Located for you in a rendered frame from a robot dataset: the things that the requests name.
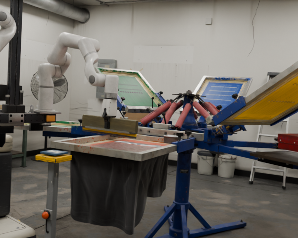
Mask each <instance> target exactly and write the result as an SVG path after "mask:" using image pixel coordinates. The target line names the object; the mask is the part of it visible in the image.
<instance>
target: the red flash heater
mask: <svg viewBox="0 0 298 238"><path fill-rule="evenodd" d="M277 142H279V143H278V148H279V149H284V150H289V151H295V152H298V134H278V139H277Z"/></svg>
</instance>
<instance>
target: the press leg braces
mask: <svg viewBox="0 0 298 238"><path fill-rule="evenodd" d="M175 210H176V204H175V203H173V204H172V205H171V206H170V207H169V209H168V210H167V211H166V212H165V213H164V215H163V216H162V217H161V218H160V219H159V220H158V222H157V223H156V224H155V225H154V227H153V228H152V229H151V230H150V231H149V232H148V234H147V235H146V236H145V237H144V238H153V236H154V235H155V234H156V233H157V232H158V230H159V229H160V228H161V227H162V226H163V224H164V223H165V222H166V221H167V219H168V218H169V217H170V216H171V215H172V213H173V212H174V211H175ZM189 210H190V212H191V213H192V214H193V215H194V216H195V217H196V218H197V219H198V221H199V222H200V223H201V224H202V225H203V226H204V227H202V229H204V230H212V229H215V228H213V227H211V226H210V225H209V224H208V223H207V222H206V221H205V219H204V218H203V217H202V216H201V215H200V214H199V213H198V212H197V211H196V209H195V208H194V207H193V206H192V205H191V204H190V207H189ZM180 214H181V224H182V236H183V238H188V232H187V221H186V212H185V205H180ZM173 216H174V214H173ZM173 216H172V218H171V219H170V222H171V223H173Z"/></svg>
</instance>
